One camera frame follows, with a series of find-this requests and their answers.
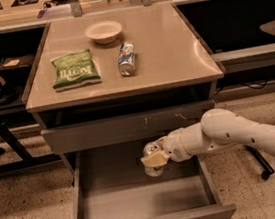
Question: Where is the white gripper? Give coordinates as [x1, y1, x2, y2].
[141, 129, 189, 168]

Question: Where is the silver redbull can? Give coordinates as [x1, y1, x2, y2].
[143, 142, 164, 177]

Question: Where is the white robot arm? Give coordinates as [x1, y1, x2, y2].
[141, 108, 275, 177]

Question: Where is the grey top drawer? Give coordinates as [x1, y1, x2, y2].
[42, 100, 215, 154]

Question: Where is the open grey middle drawer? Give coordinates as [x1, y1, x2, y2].
[73, 141, 236, 219]

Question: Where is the grey drawer cabinet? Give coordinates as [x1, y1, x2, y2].
[26, 3, 224, 168]

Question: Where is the blue pepsi can lying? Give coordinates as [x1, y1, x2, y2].
[118, 42, 135, 77]

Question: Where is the black wheeled stand leg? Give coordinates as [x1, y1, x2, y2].
[246, 146, 275, 181]

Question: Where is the green chip bag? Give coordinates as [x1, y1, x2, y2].
[51, 48, 101, 92]

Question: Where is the white paper bowl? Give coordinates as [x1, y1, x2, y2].
[85, 20, 122, 45]

